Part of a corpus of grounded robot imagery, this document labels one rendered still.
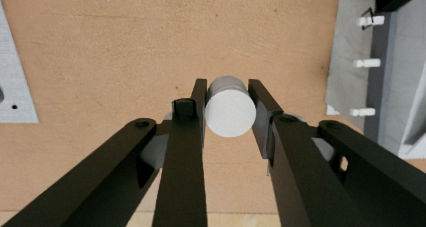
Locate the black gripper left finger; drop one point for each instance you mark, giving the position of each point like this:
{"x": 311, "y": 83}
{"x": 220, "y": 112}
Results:
{"x": 103, "y": 189}

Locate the grey cylinder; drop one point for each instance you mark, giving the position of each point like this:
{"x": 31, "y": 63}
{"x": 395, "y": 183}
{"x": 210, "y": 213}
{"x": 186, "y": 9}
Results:
{"x": 229, "y": 110}

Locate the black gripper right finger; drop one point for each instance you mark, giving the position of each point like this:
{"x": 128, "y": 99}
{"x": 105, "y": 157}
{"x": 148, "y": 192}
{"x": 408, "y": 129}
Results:
{"x": 387, "y": 190}

